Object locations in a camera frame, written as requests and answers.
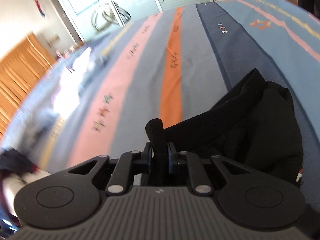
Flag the black trousers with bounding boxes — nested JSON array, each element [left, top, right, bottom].
[[145, 69, 303, 186]]

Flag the striped star bedsheet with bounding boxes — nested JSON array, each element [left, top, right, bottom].
[[0, 0, 320, 230]]

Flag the dark navy garment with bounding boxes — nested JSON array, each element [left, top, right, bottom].
[[1, 148, 37, 175]]

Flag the wooden headboard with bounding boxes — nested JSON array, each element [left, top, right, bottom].
[[0, 33, 56, 139]]

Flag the grey sweatpants with drawstring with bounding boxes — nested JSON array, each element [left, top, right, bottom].
[[3, 169, 50, 215]]

